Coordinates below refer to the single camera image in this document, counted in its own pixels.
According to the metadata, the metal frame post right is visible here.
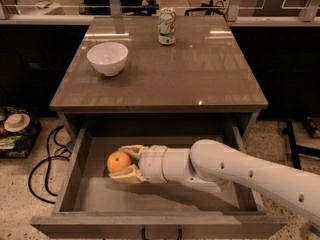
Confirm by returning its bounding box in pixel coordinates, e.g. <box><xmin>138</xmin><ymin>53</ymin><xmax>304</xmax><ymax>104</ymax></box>
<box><xmin>226</xmin><ymin>0</ymin><xmax>241</xmax><ymax>22</ymax></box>

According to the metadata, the dark box of clutter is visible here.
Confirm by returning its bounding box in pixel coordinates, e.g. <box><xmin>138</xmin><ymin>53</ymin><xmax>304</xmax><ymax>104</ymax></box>
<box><xmin>0</xmin><ymin>107</ymin><xmax>41</xmax><ymax>159</ymax></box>

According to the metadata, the open grey top drawer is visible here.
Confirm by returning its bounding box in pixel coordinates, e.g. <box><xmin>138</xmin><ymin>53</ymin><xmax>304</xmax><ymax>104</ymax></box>
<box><xmin>31</xmin><ymin>129</ymin><xmax>286</xmax><ymax>240</ymax></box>

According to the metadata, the tan hat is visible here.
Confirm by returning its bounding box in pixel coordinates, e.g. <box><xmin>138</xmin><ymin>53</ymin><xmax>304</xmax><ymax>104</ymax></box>
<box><xmin>4</xmin><ymin>113</ymin><xmax>31</xmax><ymax>132</ymax></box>

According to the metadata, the orange fruit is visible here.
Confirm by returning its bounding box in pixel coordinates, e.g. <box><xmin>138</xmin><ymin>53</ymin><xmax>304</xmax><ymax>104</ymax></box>
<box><xmin>107</xmin><ymin>151</ymin><xmax>131</xmax><ymax>173</ymax></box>

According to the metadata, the white ceramic bowl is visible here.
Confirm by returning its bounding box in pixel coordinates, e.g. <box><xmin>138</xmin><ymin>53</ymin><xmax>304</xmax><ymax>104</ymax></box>
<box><xmin>87</xmin><ymin>42</ymin><xmax>129</xmax><ymax>76</ymax></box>

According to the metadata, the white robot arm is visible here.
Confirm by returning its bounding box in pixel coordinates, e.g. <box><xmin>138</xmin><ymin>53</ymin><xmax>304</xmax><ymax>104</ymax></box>
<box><xmin>106</xmin><ymin>139</ymin><xmax>320</xmax><ymax>225</ymax></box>

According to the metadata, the white green soda can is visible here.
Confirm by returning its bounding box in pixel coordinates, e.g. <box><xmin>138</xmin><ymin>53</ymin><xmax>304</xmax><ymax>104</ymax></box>
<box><xmin>158</xmin><ymin>8</ymin><xmax>176</xmax><ymax>45</ymax></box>

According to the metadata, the grey cabinet counter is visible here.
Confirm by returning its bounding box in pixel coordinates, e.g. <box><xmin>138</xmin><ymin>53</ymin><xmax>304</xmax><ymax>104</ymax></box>
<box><xmin>50</xmin><ymin>16</ymin><xmax>268</xmax><ymax>136</ymax></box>

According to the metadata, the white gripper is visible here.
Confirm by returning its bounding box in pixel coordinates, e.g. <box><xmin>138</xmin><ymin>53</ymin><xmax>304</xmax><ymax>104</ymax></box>
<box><xmin>109</xmin><ymin>145</ymin><xmax>167</xmax><ymax>184</ymax></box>

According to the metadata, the black floor cable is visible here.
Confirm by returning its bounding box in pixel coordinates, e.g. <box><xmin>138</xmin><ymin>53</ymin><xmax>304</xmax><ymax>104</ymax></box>
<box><xmin>27</xmin><ymin>124</ymin><xmax>72</xmax><ymax>205</ymax></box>

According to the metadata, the black stand with wheel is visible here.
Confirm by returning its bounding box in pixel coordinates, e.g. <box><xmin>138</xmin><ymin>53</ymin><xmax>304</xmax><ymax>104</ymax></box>
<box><xmin>283</xmin><ymin>117</ymin><xmax>320</xmax><ymax>169</ymax></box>

